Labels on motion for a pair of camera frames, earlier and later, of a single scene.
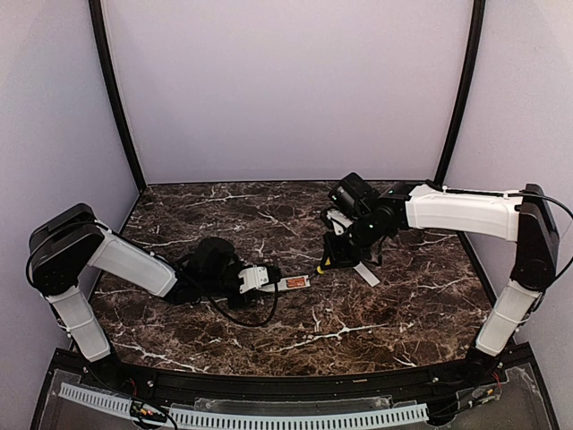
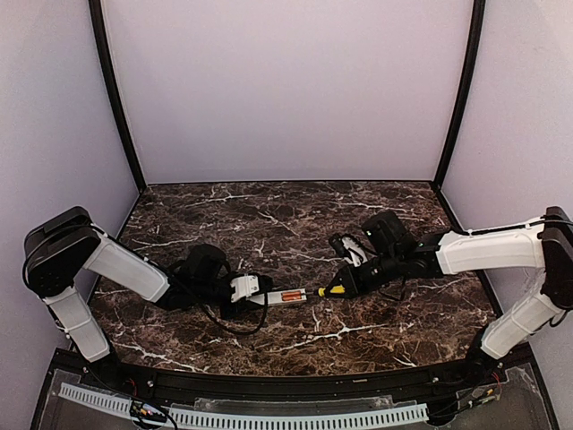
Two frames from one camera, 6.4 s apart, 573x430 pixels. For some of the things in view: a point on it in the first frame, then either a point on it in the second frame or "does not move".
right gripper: [337, 251] -> [354, 278]
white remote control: [282, 285] -> [275, 297]
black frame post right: [467, 82] does not move
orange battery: [295, 281] -> [291, 294]
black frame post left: [97, 11] does not move
